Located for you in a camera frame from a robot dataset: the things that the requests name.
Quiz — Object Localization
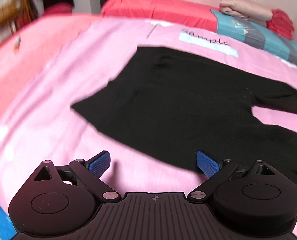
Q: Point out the red cloth pile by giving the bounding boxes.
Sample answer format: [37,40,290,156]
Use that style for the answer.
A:
[43,3,72,16]

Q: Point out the black pants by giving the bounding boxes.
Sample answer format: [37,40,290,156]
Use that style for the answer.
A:
[72,47,297,185]

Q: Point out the pink printed bedsheet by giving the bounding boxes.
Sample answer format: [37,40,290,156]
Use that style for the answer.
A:
[0,14,297,240]

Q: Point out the folded beige blanket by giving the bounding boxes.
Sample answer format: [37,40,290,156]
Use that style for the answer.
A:
[219,0,273,27]

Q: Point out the teal grey striped pillow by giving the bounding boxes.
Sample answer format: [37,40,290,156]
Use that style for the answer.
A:
[211,9,297,66]

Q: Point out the folded red blanket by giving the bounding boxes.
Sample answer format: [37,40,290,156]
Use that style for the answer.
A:
[267,9,294,40]

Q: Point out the red mattress cover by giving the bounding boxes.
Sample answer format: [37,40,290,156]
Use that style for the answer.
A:
[101,0,217,33]

